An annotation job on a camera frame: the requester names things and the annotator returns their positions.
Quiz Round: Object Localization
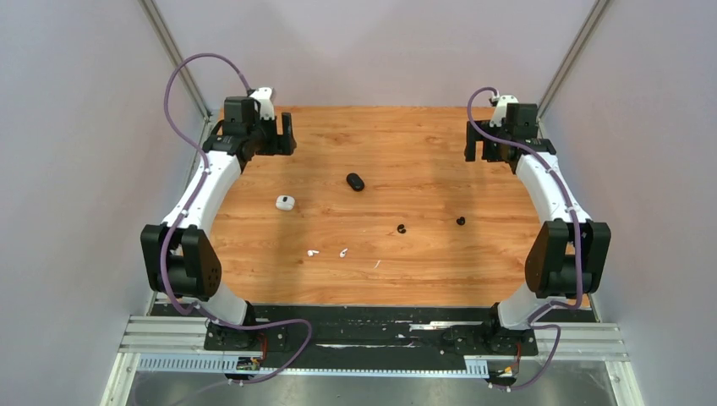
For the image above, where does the black earbud charging case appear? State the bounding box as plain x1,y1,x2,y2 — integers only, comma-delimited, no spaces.
346,173,365,192

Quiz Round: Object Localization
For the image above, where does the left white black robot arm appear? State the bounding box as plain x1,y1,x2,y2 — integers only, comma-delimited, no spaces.
140,87,296,349

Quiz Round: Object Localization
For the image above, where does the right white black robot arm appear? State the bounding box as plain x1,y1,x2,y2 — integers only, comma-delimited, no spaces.
464,96,611,354

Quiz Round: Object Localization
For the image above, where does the white earbud charging case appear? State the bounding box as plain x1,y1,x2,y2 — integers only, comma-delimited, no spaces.
275,195,296,211

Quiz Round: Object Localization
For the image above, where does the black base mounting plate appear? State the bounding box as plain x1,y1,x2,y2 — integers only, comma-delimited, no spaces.
151,304,595,372

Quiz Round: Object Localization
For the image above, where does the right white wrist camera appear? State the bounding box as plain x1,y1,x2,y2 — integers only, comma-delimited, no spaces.
489,95,518,128

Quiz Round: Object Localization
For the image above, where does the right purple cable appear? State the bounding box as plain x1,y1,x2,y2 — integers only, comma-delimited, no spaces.
467,86,585,392

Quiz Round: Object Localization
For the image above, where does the purple cable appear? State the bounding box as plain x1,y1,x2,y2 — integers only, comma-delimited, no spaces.
159,52,314,387
467,86,585,392

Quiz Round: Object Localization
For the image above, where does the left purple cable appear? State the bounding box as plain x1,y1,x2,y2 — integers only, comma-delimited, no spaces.
159,52,314,387

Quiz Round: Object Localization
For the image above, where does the left aluminium corner post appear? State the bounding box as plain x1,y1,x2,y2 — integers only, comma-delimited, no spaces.
138,0,211,121

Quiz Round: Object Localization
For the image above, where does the aluminium corner post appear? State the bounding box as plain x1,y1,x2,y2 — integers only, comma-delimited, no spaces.
538,0,612,120
138,0,211,121

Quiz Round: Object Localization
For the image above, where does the right aluminium corner post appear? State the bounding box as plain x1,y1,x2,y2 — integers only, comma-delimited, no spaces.
538,0,612,120

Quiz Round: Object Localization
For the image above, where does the aluminium frame rail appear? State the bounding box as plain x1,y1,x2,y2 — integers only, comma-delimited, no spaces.
118,316,630,362

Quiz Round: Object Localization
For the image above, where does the white slotted cable duct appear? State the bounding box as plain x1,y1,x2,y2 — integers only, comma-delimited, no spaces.
136,354,490,379

